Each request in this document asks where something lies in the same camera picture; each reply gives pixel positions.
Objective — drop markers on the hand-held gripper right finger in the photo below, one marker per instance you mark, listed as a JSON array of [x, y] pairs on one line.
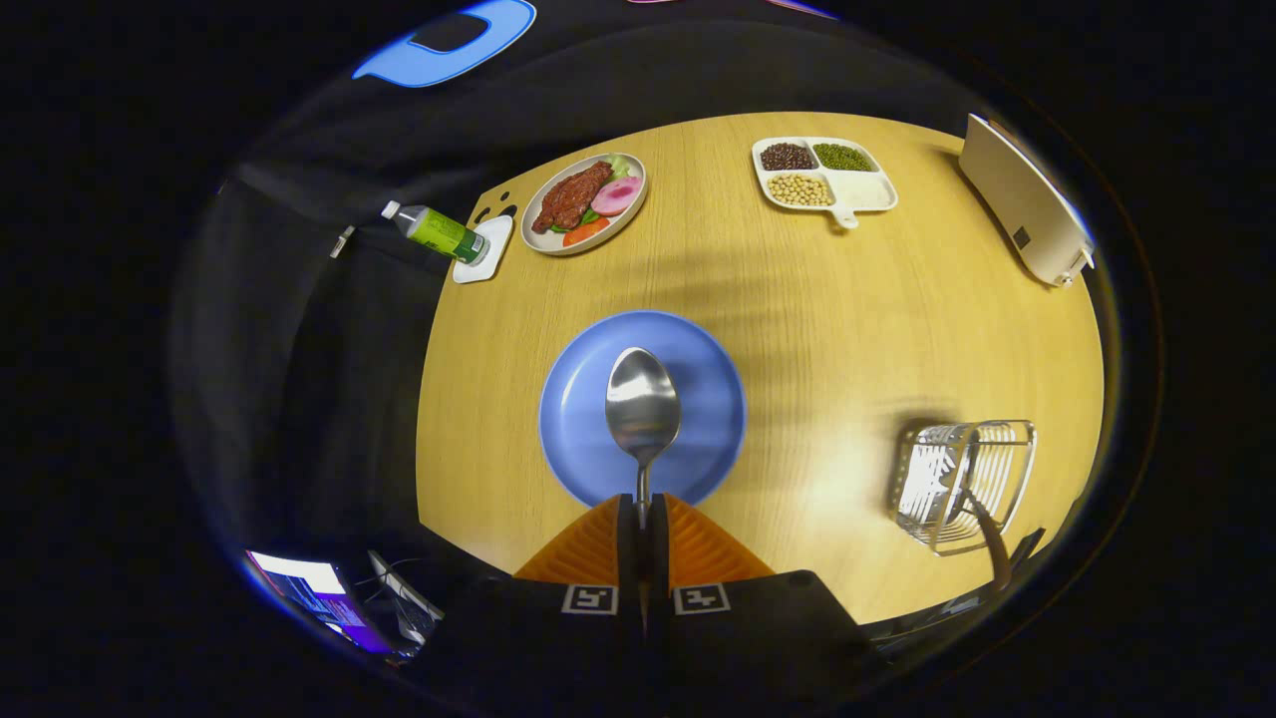
[[660, 558]]

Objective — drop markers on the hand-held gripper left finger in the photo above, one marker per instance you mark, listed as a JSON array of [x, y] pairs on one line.
[[626, 558]]

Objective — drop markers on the blue plate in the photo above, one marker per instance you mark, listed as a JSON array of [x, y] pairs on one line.
[[578, 419]]

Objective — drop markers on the keyboard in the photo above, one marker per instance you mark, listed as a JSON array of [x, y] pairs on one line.
[[404, 598]]

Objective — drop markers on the computer monitor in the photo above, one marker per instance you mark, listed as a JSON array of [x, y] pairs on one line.
[[319, 590]]

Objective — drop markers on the white square coaster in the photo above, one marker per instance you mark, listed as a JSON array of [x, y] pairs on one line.
[[490, 257]]

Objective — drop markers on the metal drain basket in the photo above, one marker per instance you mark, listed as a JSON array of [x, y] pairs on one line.
[[1002, 469]]

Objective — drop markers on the plate of steak and vegetables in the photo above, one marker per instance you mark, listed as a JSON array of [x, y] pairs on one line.
[[583, 202]]

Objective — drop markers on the black chair backrest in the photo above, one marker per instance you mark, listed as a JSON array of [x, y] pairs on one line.
[[1027, 546]]

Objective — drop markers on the green label water bottle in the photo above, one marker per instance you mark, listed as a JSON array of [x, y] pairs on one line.
[[439, 232]]

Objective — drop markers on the white divided dish of beans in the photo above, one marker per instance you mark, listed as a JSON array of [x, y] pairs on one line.
[[822, 178]]

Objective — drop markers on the white clip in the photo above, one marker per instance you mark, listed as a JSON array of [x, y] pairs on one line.
[[342, 240]]

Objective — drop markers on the white toaster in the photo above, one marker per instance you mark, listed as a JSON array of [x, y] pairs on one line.
[[1022, 204]]

